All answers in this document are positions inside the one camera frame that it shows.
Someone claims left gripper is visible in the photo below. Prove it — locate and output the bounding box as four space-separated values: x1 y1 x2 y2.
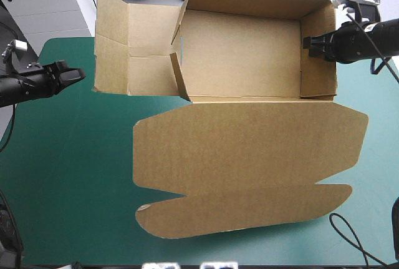
17 60 87 100

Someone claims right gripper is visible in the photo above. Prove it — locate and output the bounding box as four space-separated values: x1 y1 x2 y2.
302 21 377 65

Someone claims brown cardboard box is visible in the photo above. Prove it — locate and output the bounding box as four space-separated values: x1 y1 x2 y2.
92 0 370 240

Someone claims white drawer cabinet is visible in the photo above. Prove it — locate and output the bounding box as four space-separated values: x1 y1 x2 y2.
0 0 96 55

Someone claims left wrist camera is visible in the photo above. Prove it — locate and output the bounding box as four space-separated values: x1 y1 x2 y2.
1 39 30 61

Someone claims black cable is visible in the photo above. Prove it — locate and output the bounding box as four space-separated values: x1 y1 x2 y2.
329 12 399 267

